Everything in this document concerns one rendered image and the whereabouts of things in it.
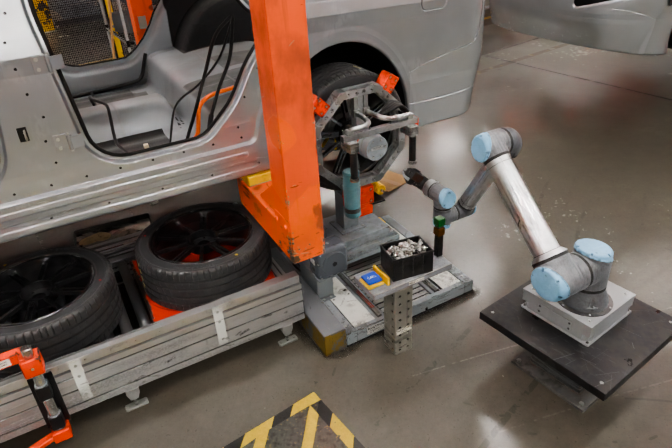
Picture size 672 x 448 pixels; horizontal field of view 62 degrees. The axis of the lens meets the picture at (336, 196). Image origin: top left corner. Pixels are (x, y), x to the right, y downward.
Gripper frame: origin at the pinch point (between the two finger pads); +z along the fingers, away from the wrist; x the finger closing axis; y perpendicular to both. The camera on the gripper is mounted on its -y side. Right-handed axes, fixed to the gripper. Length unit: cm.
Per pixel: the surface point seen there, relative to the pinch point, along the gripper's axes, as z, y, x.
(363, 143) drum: -4.1, -36.3, -0.9
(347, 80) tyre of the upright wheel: 15, -52, 21
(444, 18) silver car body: 22, -18, 80
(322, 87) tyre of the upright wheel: 16, -61, 10
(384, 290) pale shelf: -59, -24, -50
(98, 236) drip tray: 140, -67, -150
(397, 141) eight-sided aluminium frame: 8.3, -8.3, 11.2
